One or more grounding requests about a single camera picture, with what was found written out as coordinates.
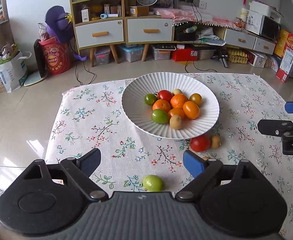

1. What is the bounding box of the green plum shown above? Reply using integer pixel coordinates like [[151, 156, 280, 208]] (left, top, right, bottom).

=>
[[151, 109, 169, 124], [144, 93, 158, 106], [143, 175, 164, 192]]

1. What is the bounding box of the purple plush toy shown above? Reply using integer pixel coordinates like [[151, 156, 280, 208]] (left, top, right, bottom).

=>
[[45, 5, 74, 43]]

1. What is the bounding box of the red tomato with stem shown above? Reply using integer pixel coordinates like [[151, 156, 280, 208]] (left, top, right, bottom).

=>
[[157, 90, 174, 102]]

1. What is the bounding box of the orange oval tomato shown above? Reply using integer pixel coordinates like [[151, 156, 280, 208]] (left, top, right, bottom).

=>
[[183, 101, 200, 120]]

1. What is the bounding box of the red snack bucket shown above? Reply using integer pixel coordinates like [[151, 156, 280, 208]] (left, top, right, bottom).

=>
[[39, 37, 71, 75]]

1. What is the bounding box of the wooden cabinet drawer unit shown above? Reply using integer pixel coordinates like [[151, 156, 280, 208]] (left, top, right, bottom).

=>
[[69, 0, 126, 67], [125, 16, 174, 62]]

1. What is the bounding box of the large red tomato by plate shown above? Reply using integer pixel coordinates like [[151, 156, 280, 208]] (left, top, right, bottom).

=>
[[190, 134, 211, 152]]

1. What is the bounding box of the red box on floor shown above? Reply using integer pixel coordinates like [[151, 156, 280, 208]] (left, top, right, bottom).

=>
[[172, 48, 198, 62]]

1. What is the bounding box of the yellow egg carton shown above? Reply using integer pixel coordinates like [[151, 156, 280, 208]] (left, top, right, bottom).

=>
[[227, 48, 248, 64]]

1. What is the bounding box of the white ribbed plate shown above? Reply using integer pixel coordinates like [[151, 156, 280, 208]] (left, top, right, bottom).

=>
[[121, 72, 220, 140]]

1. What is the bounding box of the low long cabinet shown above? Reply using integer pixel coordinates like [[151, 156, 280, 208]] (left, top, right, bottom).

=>
[[172, 21, 276, 55]]

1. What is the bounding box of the brown longan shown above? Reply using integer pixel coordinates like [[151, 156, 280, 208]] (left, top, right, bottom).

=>
[[172, 89, 183, 95], [211, 135, 221, 149], [170, 115, 183, 130]]

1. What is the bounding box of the small orange tomato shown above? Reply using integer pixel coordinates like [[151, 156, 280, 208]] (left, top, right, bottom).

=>
[[168, 108, 185, 119]]

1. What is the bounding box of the wooden cabinet left drawer unit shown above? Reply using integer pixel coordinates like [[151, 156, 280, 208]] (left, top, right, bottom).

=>
[[69, 0, 126, 67]]

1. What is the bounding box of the pink cloth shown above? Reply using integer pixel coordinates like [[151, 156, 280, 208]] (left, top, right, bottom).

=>
[[153, 8, 240, 30]]

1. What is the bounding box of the white paper bag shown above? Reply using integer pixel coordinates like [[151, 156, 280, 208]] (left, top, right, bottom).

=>
[[0, 51, 32, 93]]

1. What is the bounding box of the orange tangerine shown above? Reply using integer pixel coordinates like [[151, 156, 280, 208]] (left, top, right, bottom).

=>
[[152, 99, 171, 113], [170, 94, 189, 109]]

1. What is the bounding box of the floral tablecloth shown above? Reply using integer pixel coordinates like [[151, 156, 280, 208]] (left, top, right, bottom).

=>
[[45, 72, 293, 238]]

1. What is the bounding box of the black flat heater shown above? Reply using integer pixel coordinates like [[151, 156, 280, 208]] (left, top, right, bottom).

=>
[[34, 39, 48, 79]]

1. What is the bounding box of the wooden cabinet right drawer unit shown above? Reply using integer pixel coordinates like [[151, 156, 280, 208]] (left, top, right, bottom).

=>
[[125, 16, 174, 62]]

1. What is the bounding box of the yellow cherry tomato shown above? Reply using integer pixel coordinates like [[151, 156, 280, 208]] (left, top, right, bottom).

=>
[[189, 93, 202, 107]]

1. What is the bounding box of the white microwave oven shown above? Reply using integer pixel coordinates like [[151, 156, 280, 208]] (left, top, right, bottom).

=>
[[245, 10, 281, 41]]

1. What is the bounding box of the brown longan by tomato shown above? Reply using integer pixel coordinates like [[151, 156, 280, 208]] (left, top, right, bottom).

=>
[[211, 135, 221, 149]]

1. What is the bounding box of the clear storage bin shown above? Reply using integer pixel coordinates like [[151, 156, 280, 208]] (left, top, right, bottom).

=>
[[119, 44, 144, 63]]

